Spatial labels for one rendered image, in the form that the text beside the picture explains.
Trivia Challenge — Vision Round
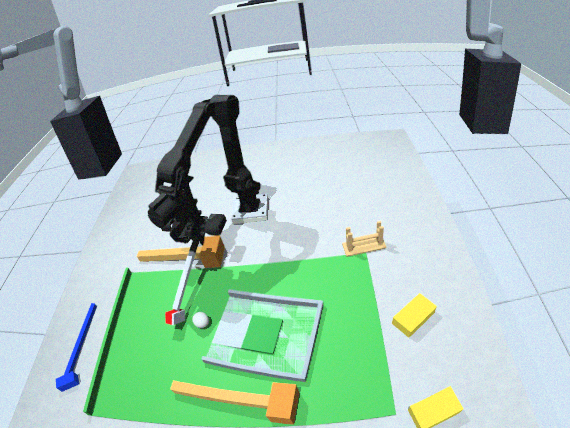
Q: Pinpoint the white golf ball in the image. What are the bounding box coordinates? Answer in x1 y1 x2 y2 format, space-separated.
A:
192 312 209 328

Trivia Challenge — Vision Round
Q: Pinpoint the yellow rectangular block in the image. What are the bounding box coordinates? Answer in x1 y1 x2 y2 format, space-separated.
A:
392 293 437 338
408 386 464 428

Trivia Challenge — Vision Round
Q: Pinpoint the orange wooden mallet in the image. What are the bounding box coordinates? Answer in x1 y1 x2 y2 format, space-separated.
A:
170 380 299 424
137 236 225 268

